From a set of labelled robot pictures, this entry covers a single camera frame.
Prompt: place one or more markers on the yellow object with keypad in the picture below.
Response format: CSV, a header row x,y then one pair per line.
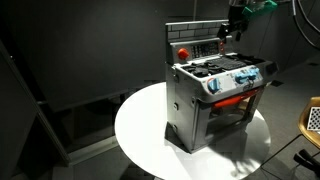
x,y
305,128

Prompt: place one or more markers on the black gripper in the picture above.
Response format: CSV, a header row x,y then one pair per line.
x,y
237,18

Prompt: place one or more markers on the round orange dial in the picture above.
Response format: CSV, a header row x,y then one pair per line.
x,y
183,53

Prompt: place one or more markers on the small orange stove button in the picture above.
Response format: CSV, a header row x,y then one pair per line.
x,y
221,50
221,43

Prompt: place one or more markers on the black white checkerboard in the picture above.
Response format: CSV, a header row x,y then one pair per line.
x,y
314,119

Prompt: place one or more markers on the blue stove knob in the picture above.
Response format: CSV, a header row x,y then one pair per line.
x,y
240,78
253,72

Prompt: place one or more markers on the grey toy stove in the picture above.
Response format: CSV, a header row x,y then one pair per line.
x,y
186,113

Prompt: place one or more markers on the dark low shelf unit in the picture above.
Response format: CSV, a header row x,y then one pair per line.
x,y
76,140

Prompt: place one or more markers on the black burner grate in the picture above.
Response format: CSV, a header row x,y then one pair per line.
x,y
201,69
251,59

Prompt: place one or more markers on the black ribbed griddle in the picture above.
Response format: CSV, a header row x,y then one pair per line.
x,y
230,62

